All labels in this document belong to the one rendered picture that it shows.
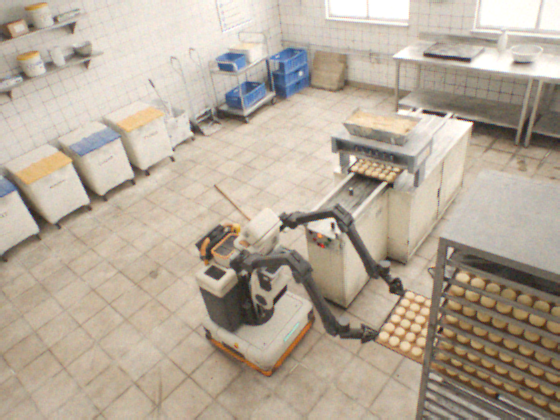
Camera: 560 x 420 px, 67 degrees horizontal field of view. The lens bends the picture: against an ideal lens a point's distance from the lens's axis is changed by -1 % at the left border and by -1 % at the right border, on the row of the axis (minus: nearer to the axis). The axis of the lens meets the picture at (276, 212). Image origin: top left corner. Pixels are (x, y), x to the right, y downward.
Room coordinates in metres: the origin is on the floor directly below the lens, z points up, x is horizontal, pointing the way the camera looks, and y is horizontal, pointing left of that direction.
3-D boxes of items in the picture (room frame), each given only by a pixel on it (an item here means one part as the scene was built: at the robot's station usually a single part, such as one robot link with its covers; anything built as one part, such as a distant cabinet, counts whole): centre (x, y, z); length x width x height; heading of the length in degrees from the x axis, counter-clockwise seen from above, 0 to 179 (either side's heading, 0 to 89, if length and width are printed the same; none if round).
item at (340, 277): (2.58, -0.55, 0.45); 0.70 x 0.34 x 0.90; 135
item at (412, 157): (2.94, -0.91, 1.01); 0.72 x 0.33 x 0.34; 45
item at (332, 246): (2.33, -0.29, 0.77); 0.24 x 0.04 x 0.14; 45
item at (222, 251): (2.26, 0.37, 0.87); 0.23 x 0.15 x 0.11; 137
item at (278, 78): (7.07, -0.59, 0.30); 0.60 x 0.40 x 0.20; 132
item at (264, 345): (2.18, 0.28, 0.16); 0.67 x 0.64 x 0.25; 47
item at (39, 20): (5.13, 2.13, 2.09); 0.25 x 0.24 x 0.21; 42
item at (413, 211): (3.28, -1.24, 0.42); 1.28 x 0.72 x 0.84; 135
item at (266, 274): (1.98, 0.07, 0.92); 0.28 x 0.16 x 0.22; 137
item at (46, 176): (4.46, 2.57, 0.38); 0.64 x 0.54 x 0.77; 43
